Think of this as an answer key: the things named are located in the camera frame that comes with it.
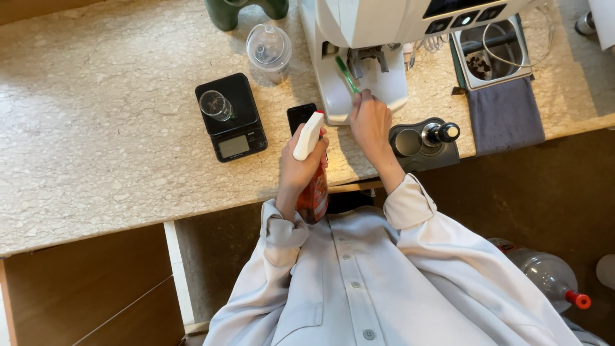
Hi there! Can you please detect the person's right hand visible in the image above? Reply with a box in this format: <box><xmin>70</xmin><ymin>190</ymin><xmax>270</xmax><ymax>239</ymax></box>
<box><xmin>349</xmin><ymin>89</ymin><xmax>394</xmax><ymax>155</ymax></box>

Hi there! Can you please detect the person's left hand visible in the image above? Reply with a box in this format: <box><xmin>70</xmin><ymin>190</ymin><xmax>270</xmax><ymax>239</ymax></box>
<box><xmin>280</xmin><ymin>124</ymin><xmax>330</xmax><ymax>193</ymax></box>

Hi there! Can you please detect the green toothbrush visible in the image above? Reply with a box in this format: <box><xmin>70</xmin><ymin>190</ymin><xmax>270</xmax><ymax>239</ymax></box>
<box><xmin>335</xmin><ymin>56</ymin><xmax>361</xmax><ymax>95</ymax></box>

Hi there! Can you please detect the orange spray bottle white trigger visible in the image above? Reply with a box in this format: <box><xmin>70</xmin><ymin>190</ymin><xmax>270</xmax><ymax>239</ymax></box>
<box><xmin>293</xmin><ymin>111</ymin><xmax>330</xmax><ymax>225</ymax></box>

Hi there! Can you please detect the black smartphone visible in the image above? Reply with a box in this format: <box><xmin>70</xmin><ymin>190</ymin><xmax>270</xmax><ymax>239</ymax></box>
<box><xmin>287</xmin><ymin>103</ymin><xmax>318</xmax><ymax>137</ymax></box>

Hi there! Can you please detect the white espresso machine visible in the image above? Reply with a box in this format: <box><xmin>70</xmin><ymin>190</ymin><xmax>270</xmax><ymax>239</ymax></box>
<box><xmin>299</xmin><ymin>0</ymin><xmax>541</xmax><ymax>127</ymax></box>

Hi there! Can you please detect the grey tamping mat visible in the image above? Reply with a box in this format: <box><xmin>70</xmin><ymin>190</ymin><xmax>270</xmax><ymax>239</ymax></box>
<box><xmin>388</xmin><ymin>117</ymin><xmax>461</xmax><ymax>173</ymax></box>

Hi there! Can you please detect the steel tamper black knob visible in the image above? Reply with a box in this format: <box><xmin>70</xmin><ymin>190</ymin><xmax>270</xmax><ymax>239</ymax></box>
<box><xmin>421</xmin><ymin>122</ymin><xmax>461</xmax><ymax>148</ymax></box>

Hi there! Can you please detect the black digital kitchen scale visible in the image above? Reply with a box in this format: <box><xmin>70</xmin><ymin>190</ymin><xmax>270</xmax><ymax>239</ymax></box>
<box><xmin>194</xmin><ymin>72</ymin><xmax>269</xmax><ymax>163</ymax></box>

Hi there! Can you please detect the clear plastic lidded bottle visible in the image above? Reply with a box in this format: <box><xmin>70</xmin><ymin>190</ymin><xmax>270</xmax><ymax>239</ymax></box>
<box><xmin>246</xmin><ymin>24</ymin><xmax>293</xmax><ymax>86</ymax></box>

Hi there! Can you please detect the small clear glass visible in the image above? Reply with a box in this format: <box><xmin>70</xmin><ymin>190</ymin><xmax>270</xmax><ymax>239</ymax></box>
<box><xmin>199</xmin><ymin>90</ymin><xmax>237</xmax><ymax>122</ymax></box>

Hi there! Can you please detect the steel knock box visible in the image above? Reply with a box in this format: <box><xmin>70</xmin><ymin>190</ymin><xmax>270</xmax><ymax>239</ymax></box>
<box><xmin>452</xmin><ymin>14</ymin><xmax>534</xmax><ymax>91</ymax></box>

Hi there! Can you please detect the grey cloth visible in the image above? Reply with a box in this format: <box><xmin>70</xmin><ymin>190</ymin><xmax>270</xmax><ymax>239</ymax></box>
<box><xmin>467</xmin><ymin>77</ymin><xmax>546</xmax><ymax>156</ymax></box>

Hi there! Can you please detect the person's white shirt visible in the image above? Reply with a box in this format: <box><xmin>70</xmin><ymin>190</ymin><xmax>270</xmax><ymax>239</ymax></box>
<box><xmin>203</xmin><ymin>173</ymin><xmax>611</xmax><ymax>346</ymax></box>

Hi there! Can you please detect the dark green ceramic object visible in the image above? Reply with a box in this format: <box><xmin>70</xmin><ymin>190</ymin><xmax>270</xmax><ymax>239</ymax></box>
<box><xmin>204</xmin><ymin>0</ymin><xmax>290</xmax><ymax>32</ymax></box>

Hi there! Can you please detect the small steel canister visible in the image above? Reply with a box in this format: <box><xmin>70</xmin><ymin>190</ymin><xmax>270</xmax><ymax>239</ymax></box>
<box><xmin>575</xmin><ymin>12</ymin><xmax>597</xmax><ymax>36</ymax></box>

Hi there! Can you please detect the large clear plastic water bottle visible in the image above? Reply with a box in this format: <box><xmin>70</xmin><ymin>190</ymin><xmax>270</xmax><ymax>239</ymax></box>
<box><xmin>488</xmin><ymin>237</ymin><xmax>593</xmax><ymax>314</ymax></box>

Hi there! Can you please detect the wooden cabinet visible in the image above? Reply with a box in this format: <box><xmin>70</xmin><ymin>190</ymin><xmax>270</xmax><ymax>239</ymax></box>
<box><xmin>0</xmin><ymin>222</ymin><xmax>186</xmax><ymax>346</ymax></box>

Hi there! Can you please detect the white cable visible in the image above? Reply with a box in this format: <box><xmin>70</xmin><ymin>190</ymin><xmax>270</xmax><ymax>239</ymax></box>
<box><xmin>482</xmin><ymin>4</ymin><xmax>556</xmax><ymax>68</ymax></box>

